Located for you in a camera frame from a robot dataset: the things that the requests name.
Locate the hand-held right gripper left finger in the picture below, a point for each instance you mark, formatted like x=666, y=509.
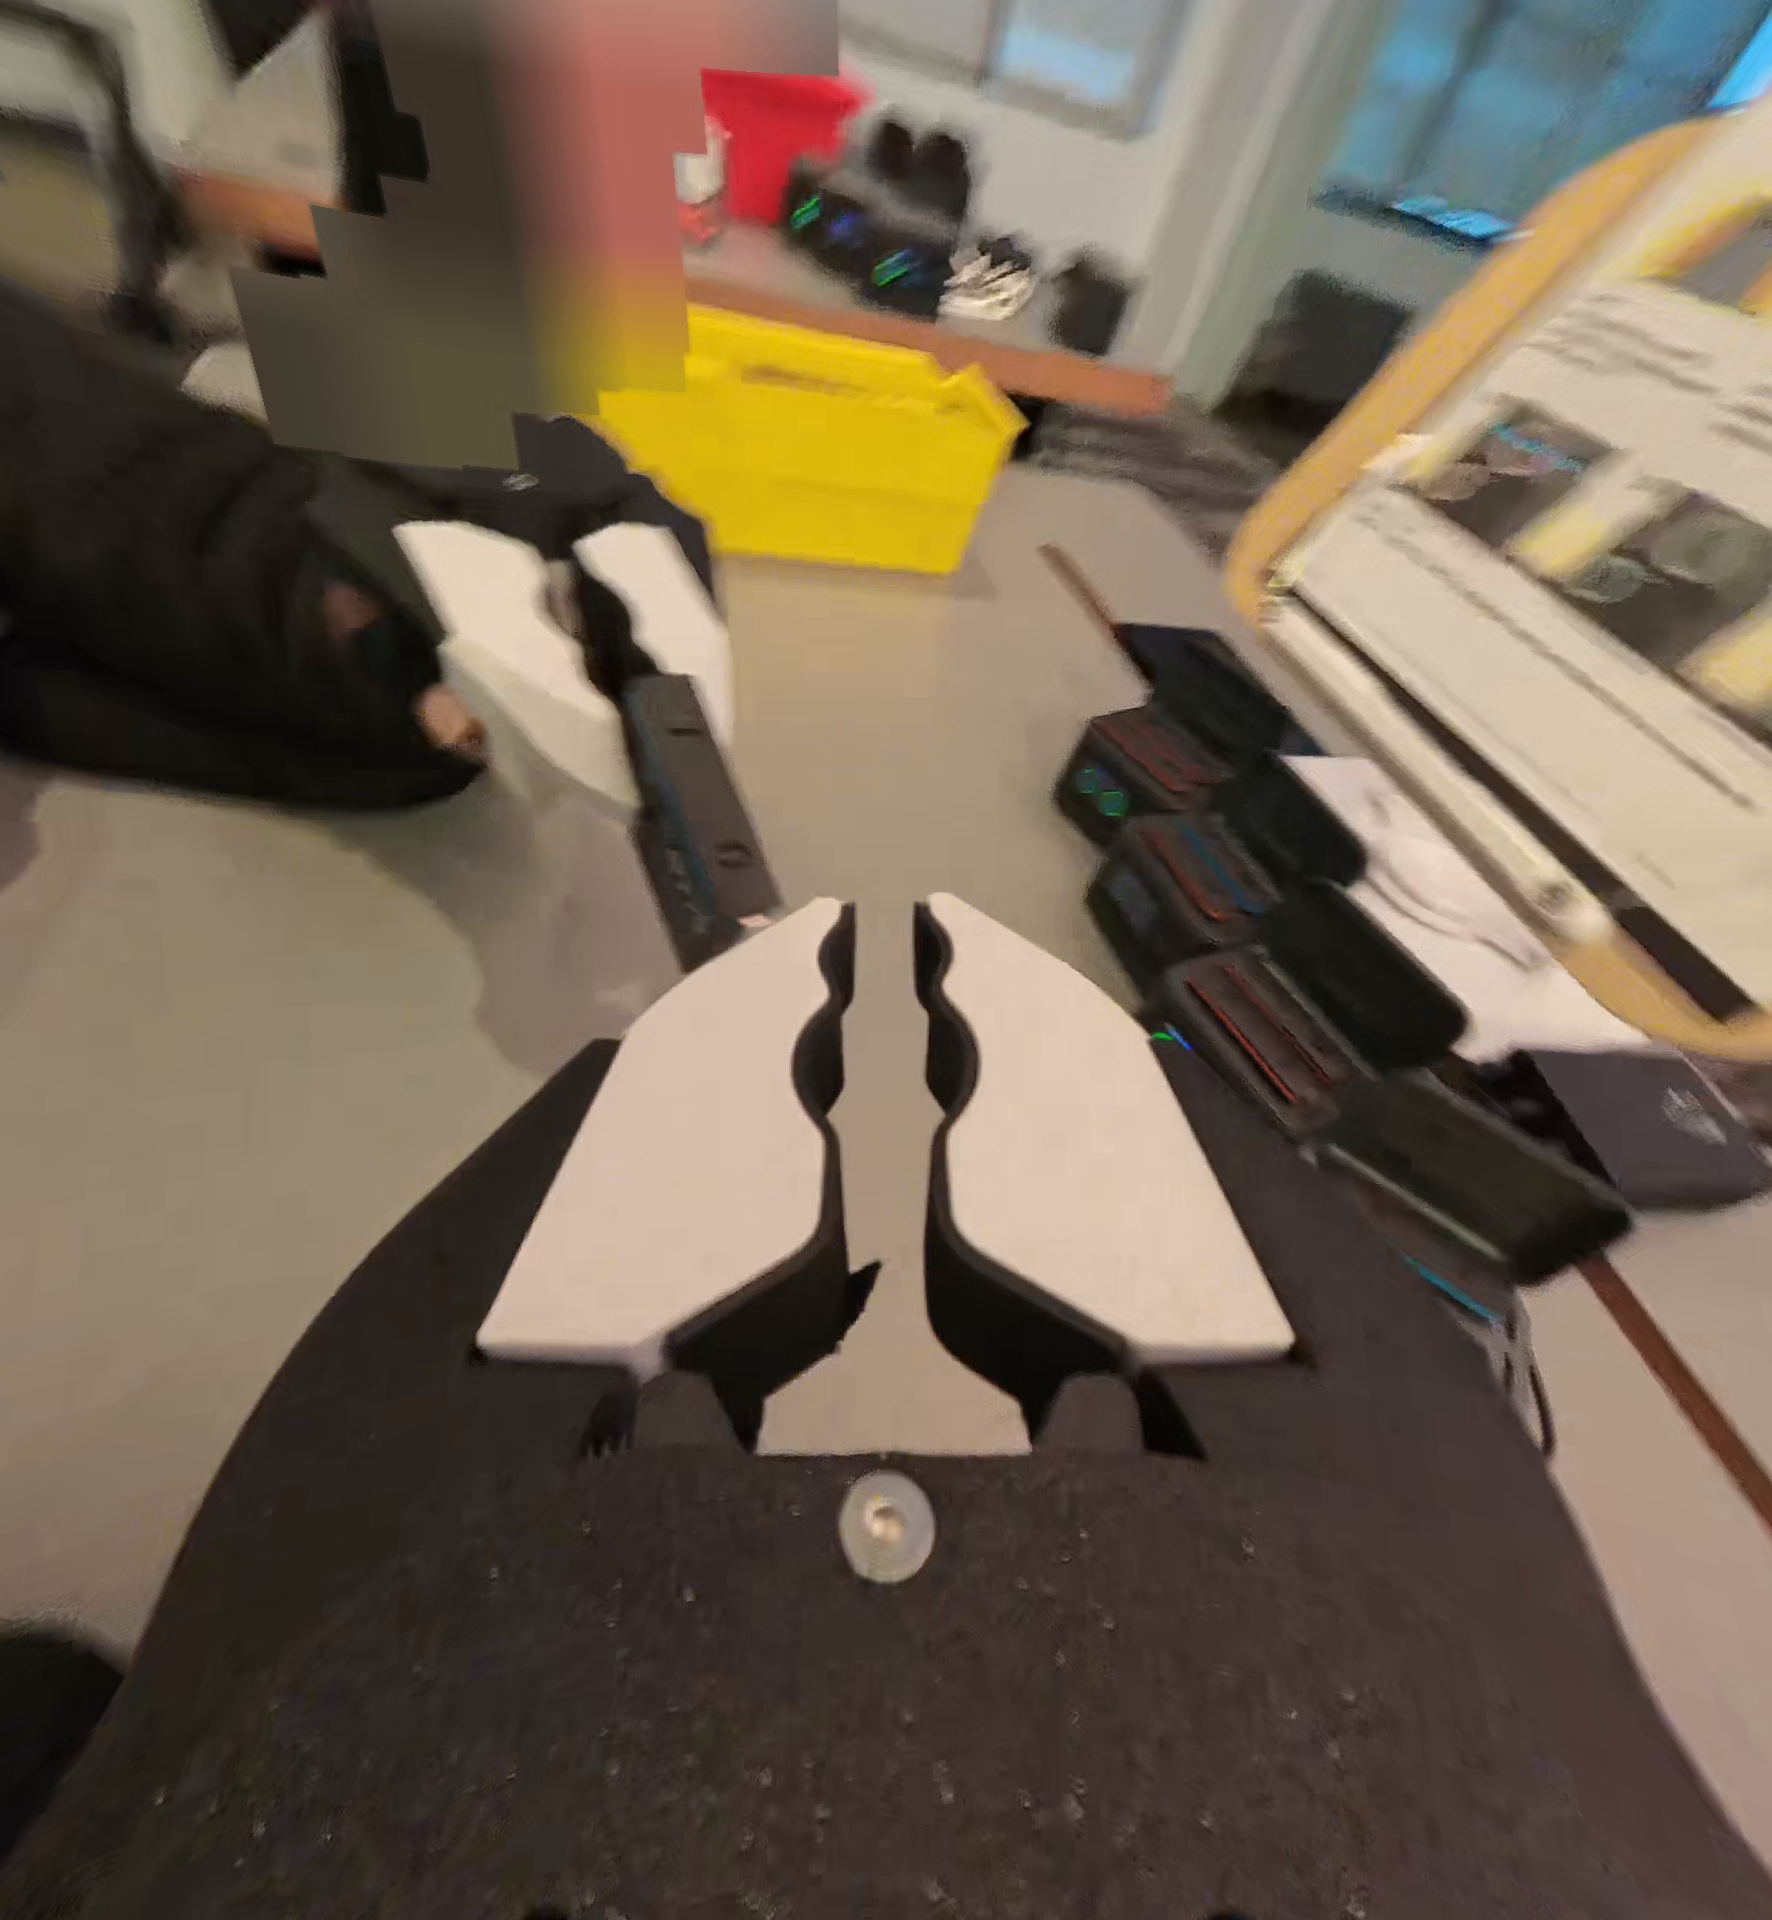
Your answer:
x=661, y=1186

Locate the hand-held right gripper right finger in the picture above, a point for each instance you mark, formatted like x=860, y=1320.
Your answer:
x=1111, y=1186

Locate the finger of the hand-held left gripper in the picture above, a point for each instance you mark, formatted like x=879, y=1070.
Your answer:
x=677, y=617
x=513, y=676

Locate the yellow plastic bin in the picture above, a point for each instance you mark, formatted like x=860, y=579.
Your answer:
x=827, y=480

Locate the blue-edged black battery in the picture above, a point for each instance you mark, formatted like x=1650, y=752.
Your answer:
x=701, y=828

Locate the black battery charger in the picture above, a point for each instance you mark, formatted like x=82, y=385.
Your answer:
x=1277, y=1036
x=1127, y=787
x=1202, y=887
x=1487, y=1171

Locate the person's left forearm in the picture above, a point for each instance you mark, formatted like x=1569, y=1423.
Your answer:
x=106, y=571

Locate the person's left hand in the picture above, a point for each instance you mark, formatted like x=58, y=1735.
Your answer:
x=452, y=724

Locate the black charger blue lights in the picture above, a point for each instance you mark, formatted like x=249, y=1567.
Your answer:
x=857, y=256

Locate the red plastic bin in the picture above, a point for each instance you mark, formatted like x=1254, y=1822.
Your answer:
x=783, y=135

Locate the white stand base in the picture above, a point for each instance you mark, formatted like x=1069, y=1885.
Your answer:
x=1427, y=887

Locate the black usb hub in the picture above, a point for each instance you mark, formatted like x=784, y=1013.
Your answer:
x=1667, y=1126

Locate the wooden sign board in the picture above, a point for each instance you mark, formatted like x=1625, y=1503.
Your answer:
x=1412, y=361

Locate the instruction board on stand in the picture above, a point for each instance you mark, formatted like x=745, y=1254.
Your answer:
x=1667, y=542

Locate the large glass window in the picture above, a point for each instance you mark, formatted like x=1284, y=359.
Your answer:
x=1548, y=106

